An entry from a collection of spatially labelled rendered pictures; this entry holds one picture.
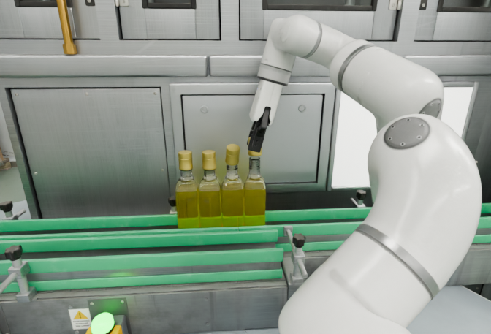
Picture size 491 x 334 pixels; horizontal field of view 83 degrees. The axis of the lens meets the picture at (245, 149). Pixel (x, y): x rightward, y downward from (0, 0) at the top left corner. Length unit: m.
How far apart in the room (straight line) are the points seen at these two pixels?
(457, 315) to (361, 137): 0.52
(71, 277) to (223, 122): 0.52
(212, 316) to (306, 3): 0.84
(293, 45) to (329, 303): 0.44
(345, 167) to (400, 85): 0.55
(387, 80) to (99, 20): 0.71
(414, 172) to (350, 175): 0.65
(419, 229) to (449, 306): 0.73
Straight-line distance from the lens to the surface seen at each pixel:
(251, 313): 0.77
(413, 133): 0.32
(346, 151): 0.91
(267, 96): 0.63
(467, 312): 1.03
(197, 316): 0.77
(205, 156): 0.69
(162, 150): 0.89
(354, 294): 0.28
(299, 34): 0.57
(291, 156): 0.86
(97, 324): 0.75
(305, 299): 0.29
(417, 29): 1.01
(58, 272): 0.79
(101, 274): 0.76
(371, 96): 0.43
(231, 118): 0.81
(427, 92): 0.41
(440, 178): 0.30
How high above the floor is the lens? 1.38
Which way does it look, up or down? 18 degrees down
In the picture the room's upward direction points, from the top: straight up
